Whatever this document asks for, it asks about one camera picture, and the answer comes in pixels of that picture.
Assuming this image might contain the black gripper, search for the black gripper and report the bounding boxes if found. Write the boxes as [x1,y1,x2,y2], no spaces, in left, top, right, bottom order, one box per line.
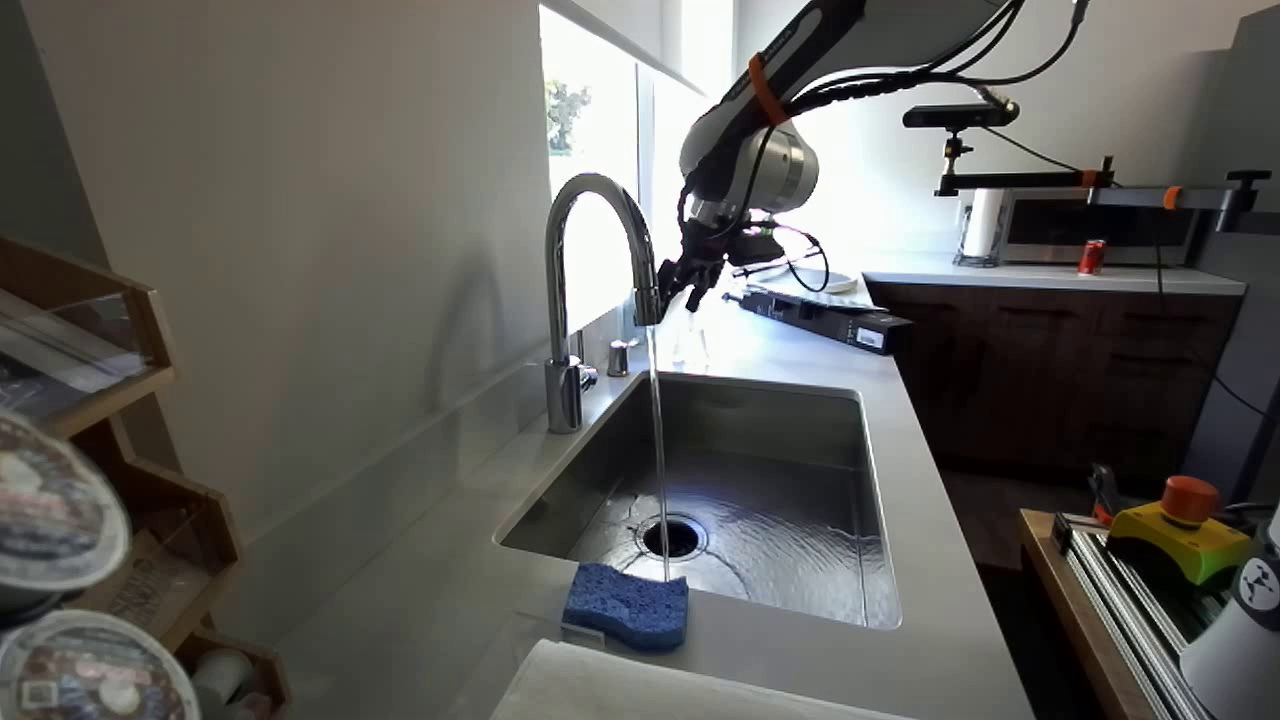
[657,183,753,321]

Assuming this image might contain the chrome faucet lever handle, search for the chrome faucet lever handle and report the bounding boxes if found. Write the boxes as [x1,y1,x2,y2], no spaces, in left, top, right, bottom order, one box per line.
[563,349,599,401]

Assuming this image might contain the chrome gooseneck faucet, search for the chrome gooseneck faucet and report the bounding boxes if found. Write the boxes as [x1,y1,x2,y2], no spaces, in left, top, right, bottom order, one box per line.
[539,170,669,440]

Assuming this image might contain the black flat device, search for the black flat device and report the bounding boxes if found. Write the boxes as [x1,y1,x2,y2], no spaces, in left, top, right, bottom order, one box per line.
[734,284,918,361]

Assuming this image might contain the bright window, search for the bright window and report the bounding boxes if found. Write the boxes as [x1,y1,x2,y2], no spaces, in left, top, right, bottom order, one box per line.
[534,3,740,336]

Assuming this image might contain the running water stream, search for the running water stream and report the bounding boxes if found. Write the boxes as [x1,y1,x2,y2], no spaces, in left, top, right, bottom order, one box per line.
[645,321,673,584]

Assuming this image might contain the stainless steel sink basin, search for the stainless steel sink basin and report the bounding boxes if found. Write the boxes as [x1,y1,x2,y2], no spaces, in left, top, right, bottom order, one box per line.
[495,369,908,632]

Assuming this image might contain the round sink drain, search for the round sink drain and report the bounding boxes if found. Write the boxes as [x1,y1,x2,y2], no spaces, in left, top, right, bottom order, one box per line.
[637,512,707,566]

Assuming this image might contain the white paper towel roll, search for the white paper towel roll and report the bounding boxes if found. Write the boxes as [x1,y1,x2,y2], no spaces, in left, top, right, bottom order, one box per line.
[955,183,1006,267]

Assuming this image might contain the blue sponge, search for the blue sponge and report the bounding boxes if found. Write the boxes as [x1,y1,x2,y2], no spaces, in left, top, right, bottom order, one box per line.
[561,561,694,658]

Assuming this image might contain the dark wooden cabinet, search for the dark wooden cabinet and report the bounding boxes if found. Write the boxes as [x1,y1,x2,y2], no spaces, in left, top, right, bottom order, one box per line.
[865,267,1251,493]

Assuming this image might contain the yellow emergency stop button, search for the yellow emergency stop button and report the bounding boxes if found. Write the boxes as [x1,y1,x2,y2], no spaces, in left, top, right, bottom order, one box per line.
[1104,473,1260,589]

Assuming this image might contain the silver metal rails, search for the silver metal rails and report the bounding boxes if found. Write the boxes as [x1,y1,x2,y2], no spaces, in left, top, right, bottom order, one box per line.
[1055,518,1221,720]

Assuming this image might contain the wooden tiered rack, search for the wooden tiered rack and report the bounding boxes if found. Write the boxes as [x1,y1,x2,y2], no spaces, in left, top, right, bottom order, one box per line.
[0,233,292,720]

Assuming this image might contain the wrapped patterned plate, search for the wrapped patterned plate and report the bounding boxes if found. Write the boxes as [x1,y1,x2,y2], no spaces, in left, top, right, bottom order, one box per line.
[0,609,205,720]
[0,405,134,601]

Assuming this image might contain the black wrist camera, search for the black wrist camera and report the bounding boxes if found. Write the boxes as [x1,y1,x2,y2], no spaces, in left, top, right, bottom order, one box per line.
[728,228,792,267]

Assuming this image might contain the black camera on stand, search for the black camera on stand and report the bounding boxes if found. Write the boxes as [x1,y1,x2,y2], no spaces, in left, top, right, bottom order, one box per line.
[899,98,1119,200]

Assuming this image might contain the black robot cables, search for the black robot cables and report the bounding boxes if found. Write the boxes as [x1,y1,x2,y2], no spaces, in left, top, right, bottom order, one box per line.
[780,0,1090,122]

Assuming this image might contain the black clamp mount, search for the black clamp mount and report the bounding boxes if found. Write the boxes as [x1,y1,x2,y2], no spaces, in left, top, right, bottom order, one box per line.
[1221,166,1276,242]

